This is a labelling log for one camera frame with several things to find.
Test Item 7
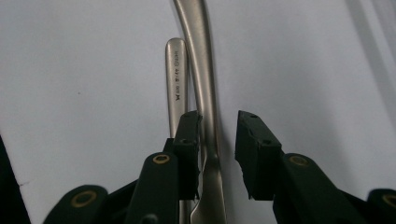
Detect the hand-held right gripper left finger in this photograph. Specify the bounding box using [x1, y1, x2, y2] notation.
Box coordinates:
[124, 109, 204, 224]

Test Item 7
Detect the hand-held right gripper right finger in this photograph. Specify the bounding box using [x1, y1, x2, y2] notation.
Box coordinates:
[234, 109, 369, 224]

